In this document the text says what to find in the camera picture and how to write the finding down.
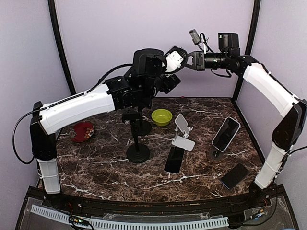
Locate rear black pole stand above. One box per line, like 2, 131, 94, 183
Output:
136, 119, 152, 136

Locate grey wood-base phone stand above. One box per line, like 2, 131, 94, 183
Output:
207, 149, 224, 163

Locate white slotted cable duct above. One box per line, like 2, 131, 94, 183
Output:
30, 205, 229, 230

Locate white folding phone stand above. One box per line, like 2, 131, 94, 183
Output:
171, 114, 195, 152

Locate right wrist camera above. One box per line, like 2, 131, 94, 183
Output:
189, 29, 201, 45

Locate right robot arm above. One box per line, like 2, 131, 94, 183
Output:
186, 30, 307, 208

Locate front black pole stand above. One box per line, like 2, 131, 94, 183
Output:
122, 111, 150, 164

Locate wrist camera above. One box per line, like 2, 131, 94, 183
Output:
165, 46, 188, 74
189, 29, 201, 45

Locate black phone grey edge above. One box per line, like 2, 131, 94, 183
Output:
164, 146, 185, 174

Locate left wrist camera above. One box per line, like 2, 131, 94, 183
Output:
165, 46, 188, 74

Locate black pole stand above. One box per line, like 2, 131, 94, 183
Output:
122, 111, 150, 164
136, 119, 152, 136

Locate black front rail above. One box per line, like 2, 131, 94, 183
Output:
15, 185, 299, 230

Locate black phone blue case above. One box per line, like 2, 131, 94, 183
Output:
220, 163, 249, 190

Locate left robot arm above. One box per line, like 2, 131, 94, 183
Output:
30, 46, 188, 209

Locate red floral plate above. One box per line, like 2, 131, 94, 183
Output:
69, 122, 95, 143

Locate green bowl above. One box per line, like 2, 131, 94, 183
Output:
151, 109, 173, 127

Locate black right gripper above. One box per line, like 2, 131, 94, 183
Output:
185, 50, 230, 70

